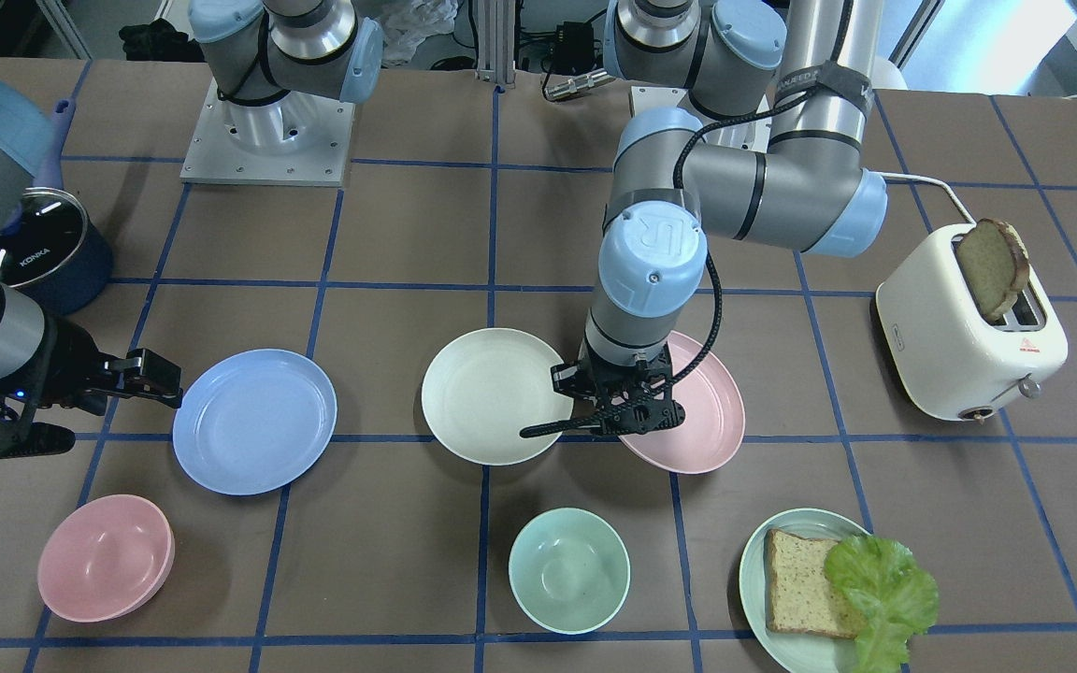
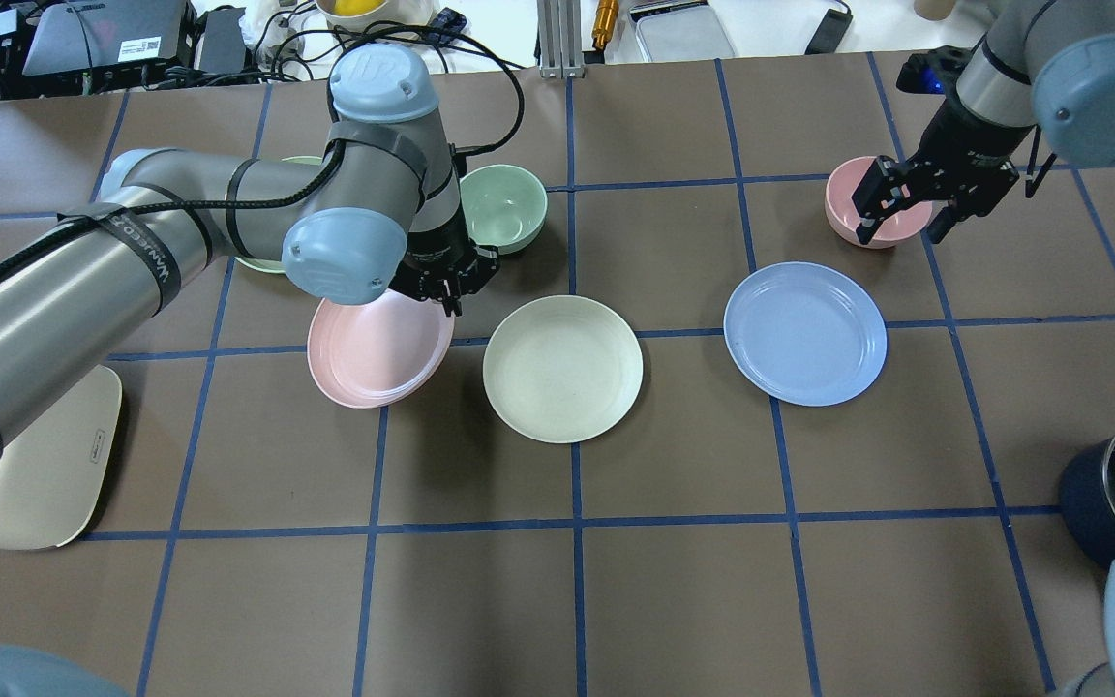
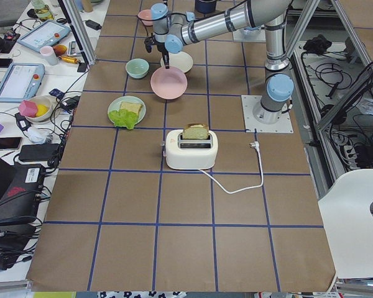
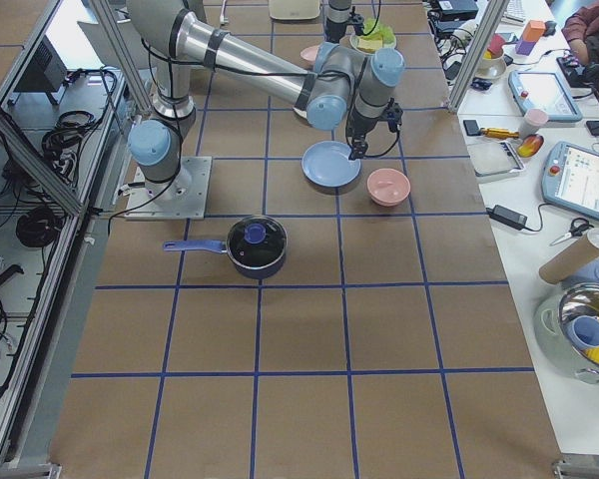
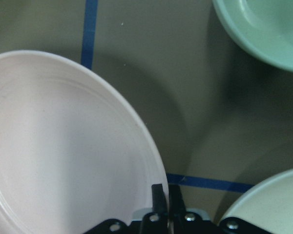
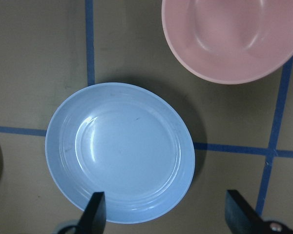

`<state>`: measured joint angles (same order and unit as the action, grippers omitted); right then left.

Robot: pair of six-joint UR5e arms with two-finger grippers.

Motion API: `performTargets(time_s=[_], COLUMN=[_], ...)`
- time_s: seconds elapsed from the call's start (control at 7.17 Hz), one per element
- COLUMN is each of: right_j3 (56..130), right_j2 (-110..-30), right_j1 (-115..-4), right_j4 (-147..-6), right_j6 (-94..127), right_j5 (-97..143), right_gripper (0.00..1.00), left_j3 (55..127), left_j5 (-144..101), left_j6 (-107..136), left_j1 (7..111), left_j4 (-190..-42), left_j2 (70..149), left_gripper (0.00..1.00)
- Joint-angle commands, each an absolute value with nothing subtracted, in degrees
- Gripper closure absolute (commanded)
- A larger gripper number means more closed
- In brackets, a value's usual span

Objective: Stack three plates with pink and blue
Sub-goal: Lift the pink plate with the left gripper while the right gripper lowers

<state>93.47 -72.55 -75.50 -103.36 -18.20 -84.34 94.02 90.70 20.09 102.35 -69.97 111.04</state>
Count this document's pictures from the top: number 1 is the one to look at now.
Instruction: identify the green lettuce leaf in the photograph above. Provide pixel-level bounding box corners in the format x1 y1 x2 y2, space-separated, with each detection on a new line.
824 534 940 672

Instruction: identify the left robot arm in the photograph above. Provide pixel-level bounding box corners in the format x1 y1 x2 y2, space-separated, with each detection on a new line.
521 1 886 437

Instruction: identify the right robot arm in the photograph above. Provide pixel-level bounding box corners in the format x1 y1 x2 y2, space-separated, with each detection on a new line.
0 1 384 460

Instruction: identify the bread slice on plate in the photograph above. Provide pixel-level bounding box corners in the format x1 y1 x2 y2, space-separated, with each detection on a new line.
765 528 867 639

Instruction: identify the blue plate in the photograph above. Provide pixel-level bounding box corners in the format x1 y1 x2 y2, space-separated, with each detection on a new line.
171 349 338 495

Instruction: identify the white toaster power cord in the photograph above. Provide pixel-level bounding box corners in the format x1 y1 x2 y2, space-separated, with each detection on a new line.
884 172 979 227

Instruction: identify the green plate with food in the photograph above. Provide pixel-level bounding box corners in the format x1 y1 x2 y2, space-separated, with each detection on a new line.
737 508 868 672

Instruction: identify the white toaster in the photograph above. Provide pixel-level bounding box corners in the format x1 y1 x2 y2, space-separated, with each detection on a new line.
873 224 1069 422

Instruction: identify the cream white plate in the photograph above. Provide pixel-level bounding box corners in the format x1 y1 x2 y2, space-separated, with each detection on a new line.
422 328 573 465

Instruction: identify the pink plate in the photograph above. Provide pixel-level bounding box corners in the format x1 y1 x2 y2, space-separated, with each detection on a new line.
620 353 745 476

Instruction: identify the toast slice in toaster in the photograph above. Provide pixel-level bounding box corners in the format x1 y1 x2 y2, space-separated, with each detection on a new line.
954 218 1031 323

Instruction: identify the mint green bowl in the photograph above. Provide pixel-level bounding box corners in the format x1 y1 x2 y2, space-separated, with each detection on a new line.
508 508 632 636

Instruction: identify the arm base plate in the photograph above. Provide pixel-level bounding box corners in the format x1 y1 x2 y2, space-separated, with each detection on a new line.
179 82 359 188
627 85 742 136

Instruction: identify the glass pot lid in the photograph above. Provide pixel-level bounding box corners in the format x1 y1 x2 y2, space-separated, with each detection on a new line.
0 187 89 289

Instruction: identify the pink bowl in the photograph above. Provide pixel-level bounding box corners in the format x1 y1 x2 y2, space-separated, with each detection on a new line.
36 494 176 623

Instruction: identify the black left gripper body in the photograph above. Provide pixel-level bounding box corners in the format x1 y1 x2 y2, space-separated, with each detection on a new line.
550 346 687 437

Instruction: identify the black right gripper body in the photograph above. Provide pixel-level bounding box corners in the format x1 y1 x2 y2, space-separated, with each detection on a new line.
0 318 184 460

